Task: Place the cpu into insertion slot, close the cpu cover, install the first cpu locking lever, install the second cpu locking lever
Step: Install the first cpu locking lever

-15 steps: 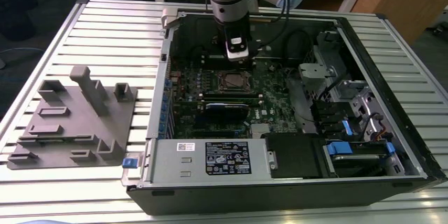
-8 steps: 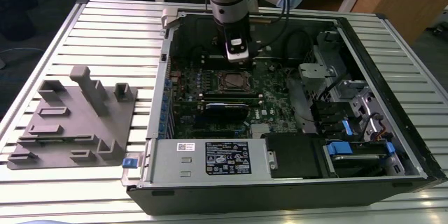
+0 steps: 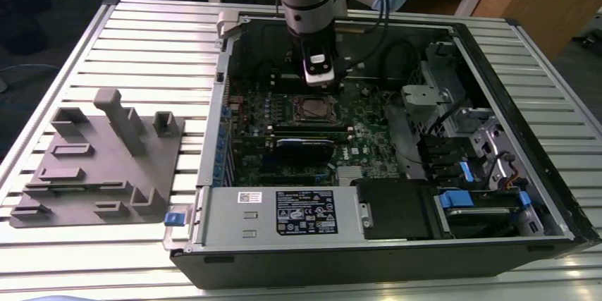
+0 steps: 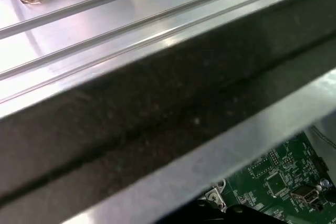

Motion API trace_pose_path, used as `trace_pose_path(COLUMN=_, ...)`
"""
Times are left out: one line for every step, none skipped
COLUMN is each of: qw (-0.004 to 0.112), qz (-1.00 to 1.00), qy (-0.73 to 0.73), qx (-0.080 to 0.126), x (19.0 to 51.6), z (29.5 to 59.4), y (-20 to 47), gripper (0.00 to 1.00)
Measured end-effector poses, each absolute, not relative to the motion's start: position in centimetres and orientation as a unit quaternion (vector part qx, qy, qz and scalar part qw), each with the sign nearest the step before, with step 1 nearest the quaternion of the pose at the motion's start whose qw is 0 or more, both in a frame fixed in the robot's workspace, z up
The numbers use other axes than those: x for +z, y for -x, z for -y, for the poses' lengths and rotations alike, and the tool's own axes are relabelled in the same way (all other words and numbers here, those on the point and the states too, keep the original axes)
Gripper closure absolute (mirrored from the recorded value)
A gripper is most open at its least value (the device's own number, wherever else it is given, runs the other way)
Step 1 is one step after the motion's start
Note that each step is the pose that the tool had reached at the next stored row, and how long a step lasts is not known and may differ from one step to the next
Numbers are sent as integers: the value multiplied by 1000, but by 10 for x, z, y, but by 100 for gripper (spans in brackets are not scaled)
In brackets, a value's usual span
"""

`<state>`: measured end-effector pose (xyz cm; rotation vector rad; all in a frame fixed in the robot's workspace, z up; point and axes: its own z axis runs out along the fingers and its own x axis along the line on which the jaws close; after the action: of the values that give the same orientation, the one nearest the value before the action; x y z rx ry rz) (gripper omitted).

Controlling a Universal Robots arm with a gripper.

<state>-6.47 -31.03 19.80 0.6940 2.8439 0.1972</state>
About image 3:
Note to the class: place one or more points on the black chair base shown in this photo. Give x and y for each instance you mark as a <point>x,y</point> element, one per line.
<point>591,43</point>

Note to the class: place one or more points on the green motherboard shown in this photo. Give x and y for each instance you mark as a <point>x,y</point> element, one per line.
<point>371,146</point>

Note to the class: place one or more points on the black PC case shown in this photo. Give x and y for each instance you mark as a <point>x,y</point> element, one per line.
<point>328,269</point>

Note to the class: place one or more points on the silver power supply unit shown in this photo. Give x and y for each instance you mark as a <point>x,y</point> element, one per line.
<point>225,230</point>

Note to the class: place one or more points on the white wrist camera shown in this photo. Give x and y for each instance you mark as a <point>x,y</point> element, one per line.
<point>319,75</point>

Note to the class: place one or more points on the black fan shroud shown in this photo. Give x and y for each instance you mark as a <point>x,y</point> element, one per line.
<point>399,209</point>

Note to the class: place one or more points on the black plastic disk bay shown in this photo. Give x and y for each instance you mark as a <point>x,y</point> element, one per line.
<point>441,153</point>

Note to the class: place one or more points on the black graphics card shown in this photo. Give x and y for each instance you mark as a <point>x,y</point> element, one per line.
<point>305,153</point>

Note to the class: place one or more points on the metal drive cage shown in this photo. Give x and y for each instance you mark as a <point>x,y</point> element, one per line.
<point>441,72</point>

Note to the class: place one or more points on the blue drive carrier tab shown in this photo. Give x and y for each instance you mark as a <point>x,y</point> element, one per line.
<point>465,170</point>

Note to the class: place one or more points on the silver CPU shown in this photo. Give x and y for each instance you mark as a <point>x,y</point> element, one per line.
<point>315,108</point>

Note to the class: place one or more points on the CPU socket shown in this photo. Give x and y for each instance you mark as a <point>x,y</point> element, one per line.
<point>319,123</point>

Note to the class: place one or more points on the black office chair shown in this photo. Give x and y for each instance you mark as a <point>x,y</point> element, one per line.
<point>22,15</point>

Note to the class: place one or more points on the grey plastic bracket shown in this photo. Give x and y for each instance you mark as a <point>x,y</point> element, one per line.
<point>423,100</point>

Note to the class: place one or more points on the hard disk blue carrier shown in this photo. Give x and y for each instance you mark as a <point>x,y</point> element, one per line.
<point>453,198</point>

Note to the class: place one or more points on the blue case latch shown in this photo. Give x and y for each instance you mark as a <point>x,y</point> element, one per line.
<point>173,219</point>

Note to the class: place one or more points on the silver chipset heatsink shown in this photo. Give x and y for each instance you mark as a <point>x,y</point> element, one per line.
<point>349,172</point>

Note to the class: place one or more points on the grey parts rack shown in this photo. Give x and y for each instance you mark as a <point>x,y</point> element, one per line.
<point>117,174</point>

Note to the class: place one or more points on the grey case corner block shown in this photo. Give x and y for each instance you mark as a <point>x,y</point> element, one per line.
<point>228,20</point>

